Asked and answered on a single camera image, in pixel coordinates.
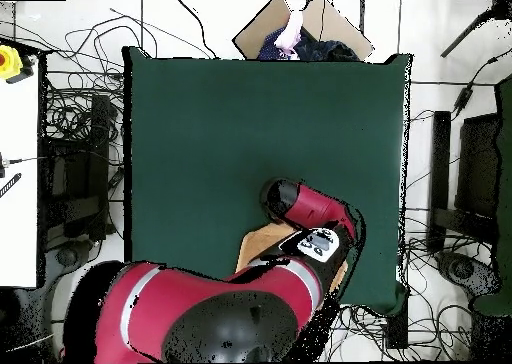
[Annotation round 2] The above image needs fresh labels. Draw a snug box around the dark green table cloth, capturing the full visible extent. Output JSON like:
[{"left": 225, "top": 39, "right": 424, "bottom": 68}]
[{"left": 120, "top": 45, "right": 413, "bottom": 315}]

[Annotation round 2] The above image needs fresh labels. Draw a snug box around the black cable tangle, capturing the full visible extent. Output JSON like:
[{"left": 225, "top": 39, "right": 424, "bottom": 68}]
[
  {"left": 323, "top": 207, "right": 493, "bottom": 361},
  {"left": 39, "top": 7, "right": 161, "bottom": 145}
]

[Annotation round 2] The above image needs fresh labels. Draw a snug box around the black rod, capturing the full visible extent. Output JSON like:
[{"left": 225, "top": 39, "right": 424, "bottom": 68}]
[{"left": 439, "top": 9, "right": 493, "bottom": 59}]

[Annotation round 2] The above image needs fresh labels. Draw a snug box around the white pink garment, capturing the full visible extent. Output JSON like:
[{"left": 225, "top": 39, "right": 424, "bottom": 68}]
[{"left": 273, "top": 9, "right": 305, "bottom": 59}]

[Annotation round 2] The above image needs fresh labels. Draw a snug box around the black equipment rack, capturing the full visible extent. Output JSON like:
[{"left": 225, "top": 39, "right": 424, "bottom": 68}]
[{"left": 39, "top": 93, "right": 117, "bottom": 241}]

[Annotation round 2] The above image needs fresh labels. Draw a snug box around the orange terry towel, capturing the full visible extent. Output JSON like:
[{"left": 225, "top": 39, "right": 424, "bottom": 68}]
[{"left": 235, "top": 221, "right": 349, "bottom": 295}]

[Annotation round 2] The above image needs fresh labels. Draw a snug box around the black table leg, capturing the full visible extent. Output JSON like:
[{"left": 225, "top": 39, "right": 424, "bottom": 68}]
[{"left": 385, "top": 299, "right": 409, "bottom": 349}]

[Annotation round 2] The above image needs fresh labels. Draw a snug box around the long black cable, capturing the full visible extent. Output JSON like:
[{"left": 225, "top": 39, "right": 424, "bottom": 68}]
[{"left": 177, "top": 0, "right": 219, "bottom": 60}]

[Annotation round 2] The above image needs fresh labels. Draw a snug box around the white desk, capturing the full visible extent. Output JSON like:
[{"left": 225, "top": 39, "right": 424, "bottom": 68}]
[{"left": 0, "top": 57, "right": 41, "bottom": 289}]

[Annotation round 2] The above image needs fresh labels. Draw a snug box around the black power adapter with cable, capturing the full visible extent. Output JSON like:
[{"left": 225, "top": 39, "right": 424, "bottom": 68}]
[{"left": 451, "top": 47, "right": 512, "bottom": 121}]

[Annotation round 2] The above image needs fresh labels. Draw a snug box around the cardboard box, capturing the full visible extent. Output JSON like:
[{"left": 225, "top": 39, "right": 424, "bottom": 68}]
[{"left": 232, "top": 0, "right": 375, "bottom": 61}]

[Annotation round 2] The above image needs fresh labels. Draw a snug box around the dark navy garment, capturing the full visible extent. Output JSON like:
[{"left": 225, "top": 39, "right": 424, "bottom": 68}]
[{"left": 293, "top": 27, "right": 361, "bottom": 62}]

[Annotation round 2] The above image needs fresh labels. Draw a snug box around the black upright bar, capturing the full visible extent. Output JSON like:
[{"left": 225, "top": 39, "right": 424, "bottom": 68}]
[{"left": 427, "top": 110, "right": 452, "bottom": 253}]

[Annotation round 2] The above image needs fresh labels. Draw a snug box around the blue dotted garment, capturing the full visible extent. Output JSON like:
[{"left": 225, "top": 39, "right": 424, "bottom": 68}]
[{"left": 257, "top": 27, "right": 295, "bottom": 61}]

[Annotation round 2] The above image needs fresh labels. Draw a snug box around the black ribbed strap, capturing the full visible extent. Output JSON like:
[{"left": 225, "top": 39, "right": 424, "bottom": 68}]
[{"left": 0, "top": 172, "right": 23, "bottom": 199}]

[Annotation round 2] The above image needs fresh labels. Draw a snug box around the yellow emergency stop button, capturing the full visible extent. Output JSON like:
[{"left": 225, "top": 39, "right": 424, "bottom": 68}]
[{"left": 0, "top": 44, "right": 36, "bottom": 85}]

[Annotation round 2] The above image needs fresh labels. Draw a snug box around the black flat panel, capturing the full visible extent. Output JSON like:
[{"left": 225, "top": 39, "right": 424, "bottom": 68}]
[{"left": 455, "top": 113, "right": 501, "bottom": 221}]

